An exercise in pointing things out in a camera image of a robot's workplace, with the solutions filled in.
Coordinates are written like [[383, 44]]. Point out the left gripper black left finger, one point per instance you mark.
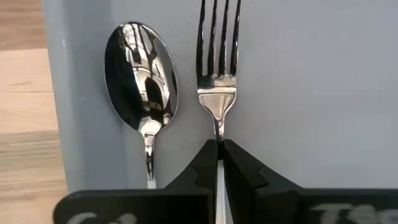
[[140, 208]]

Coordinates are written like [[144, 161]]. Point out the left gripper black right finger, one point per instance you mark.
[[295, 207]]

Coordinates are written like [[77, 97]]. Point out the grey plastic tray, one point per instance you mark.
[[311, 93]]

